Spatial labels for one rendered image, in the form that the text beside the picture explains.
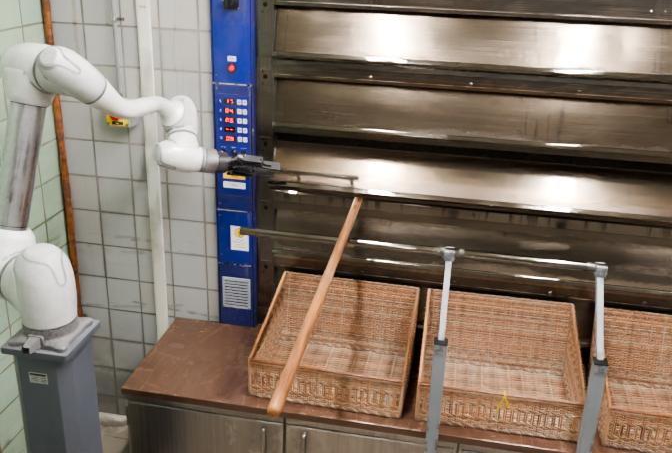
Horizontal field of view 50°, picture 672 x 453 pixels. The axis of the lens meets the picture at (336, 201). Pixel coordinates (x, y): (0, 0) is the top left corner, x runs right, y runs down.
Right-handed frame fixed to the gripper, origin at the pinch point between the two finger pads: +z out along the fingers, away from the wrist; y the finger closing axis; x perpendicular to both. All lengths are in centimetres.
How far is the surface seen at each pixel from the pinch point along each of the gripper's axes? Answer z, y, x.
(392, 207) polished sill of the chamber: 47.3, -7.0, 12.8
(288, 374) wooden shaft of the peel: -26, -68, 89
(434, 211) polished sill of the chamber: 60, -15, 17
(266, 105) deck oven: -1.5, -4.8, -24.3
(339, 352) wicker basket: 39, 31, 60
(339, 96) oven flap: 20.5, -22.0, -22.4
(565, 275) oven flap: 105, -29, 44
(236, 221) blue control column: -1.9, 31.2, 8.4
